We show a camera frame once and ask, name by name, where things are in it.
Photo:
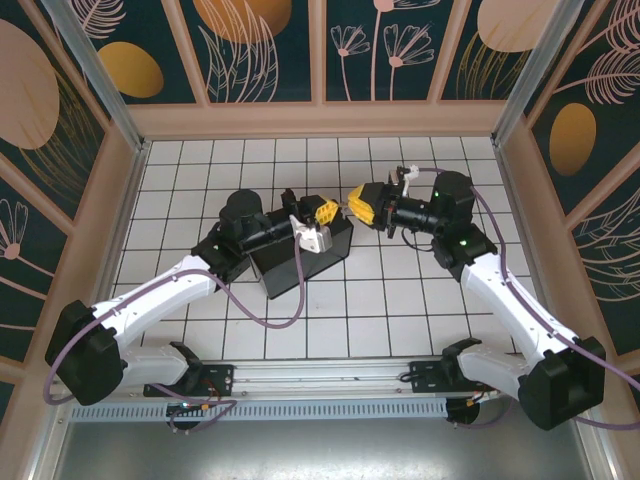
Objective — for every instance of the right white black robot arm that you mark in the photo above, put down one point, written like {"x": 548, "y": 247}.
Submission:
{"x": 500, "y": 300}

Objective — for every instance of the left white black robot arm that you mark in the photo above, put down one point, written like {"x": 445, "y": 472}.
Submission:
{"x": 160, "y": 290}

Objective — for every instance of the grey metal sheet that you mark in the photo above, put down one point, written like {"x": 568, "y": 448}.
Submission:
{"x": 320, "y": 450}

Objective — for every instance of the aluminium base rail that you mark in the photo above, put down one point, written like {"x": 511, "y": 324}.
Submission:
{"x": 320, "y": 375}

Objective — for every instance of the aluminium corner post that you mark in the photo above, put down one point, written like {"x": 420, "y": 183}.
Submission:
{"x": 100, "y": 75}
{"x": 540, "y": 75}

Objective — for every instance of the aluminium frame bar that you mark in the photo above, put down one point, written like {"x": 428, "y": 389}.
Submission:
{"x": 47, "y": 445}
{"x": 597, "y": 450}

